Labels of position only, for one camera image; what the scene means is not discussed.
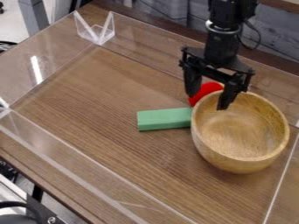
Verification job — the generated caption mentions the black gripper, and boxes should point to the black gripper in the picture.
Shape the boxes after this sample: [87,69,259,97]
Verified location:
[179,46,256,110]

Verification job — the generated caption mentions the red plush fruit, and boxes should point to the red plush fruit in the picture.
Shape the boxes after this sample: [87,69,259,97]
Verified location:
[188,82,224,107]

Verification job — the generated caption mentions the wooden bowl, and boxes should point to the wooden bowl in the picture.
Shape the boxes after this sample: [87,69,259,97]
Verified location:
[191,92,291,174]

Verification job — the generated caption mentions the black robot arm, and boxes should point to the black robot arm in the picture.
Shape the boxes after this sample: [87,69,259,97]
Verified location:
[179,0,259,110]

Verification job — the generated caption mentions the green rectangular block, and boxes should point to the green rectangular block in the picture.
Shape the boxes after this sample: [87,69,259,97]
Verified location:
[136,108,192,131]

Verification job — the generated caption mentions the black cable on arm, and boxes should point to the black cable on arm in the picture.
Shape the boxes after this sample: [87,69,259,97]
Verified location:
[238,17,263,51]

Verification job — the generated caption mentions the clear acrylic tray wall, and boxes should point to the clear acrylic tray wall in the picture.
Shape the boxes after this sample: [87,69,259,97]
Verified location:
[0,8,299,224]

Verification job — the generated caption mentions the grey table leg post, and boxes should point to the grey table leg post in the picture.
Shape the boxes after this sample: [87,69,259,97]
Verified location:
[17,0,49,36]

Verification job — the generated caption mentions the black clamp bracket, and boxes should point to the black clamp bracket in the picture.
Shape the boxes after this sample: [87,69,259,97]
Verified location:
[0,194,68,224]

